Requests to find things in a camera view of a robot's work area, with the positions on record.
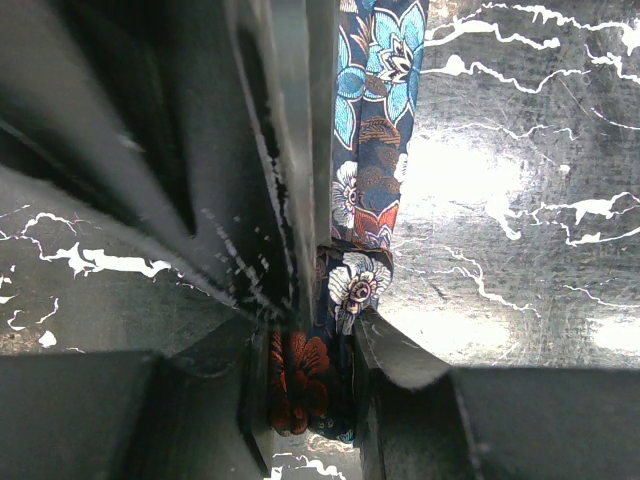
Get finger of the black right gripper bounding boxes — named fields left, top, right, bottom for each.
left=1, top=1, right=339, bottom=330

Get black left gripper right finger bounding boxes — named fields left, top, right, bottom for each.
left=353, top=309, right=639, bottom=479

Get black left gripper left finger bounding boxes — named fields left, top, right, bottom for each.
left=1, top=319, right=272, bottom=479

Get navy floral tie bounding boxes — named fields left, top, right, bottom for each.
left=268, top=1, right=428, bottom=443

